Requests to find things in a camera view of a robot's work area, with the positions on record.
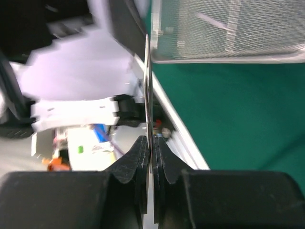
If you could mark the steel tweezers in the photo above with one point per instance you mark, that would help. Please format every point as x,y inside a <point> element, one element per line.
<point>148,98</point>

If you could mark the steel mesh instrument tray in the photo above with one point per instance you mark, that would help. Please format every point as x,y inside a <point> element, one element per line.
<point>268,31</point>

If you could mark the green surgical drape cloth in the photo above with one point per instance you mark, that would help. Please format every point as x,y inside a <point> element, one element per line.
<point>241,115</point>

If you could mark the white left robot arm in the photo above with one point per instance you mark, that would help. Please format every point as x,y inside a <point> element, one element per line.
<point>69,62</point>

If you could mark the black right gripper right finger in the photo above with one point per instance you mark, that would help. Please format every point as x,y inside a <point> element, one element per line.
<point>185,198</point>

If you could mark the orange box in background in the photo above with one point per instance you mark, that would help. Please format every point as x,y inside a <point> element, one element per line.
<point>56,164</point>

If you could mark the aluminium front rail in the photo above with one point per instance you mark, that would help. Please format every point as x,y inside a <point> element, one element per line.
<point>181,142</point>

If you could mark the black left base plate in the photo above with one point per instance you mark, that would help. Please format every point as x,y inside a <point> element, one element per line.
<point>143,114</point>

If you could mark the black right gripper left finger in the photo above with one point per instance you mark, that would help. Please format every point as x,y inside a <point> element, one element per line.
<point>115,198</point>

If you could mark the steel scalpel handle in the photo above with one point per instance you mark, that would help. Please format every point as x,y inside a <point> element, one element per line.
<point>219,24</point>

